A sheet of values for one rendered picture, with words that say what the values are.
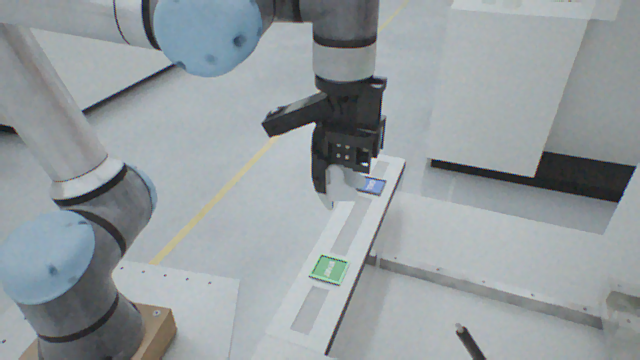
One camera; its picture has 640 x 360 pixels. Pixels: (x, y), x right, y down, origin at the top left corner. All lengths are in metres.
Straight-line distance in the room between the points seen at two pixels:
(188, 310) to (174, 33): 0.63
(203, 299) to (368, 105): 0.55
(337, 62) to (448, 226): 0.67
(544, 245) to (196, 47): 0.92
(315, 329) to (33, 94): 0.50
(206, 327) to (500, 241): 0.67
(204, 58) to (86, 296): 0.43
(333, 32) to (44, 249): 0.46
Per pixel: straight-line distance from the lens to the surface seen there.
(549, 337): 0.93
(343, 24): 0.48
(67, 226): 0.69
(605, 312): 0.94
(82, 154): 0.73
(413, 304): 0.89
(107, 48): 3.87
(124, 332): 0.77
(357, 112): 0.53
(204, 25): 0.36
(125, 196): 0.75
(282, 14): 0.50
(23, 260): 0.68
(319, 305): 0.70
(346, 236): 0.81
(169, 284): 0.96
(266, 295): 1.98
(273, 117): 0.59
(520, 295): 0.93
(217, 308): 0.89
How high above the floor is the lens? 1.50
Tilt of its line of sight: 35 degrees down
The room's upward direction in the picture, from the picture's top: straight up
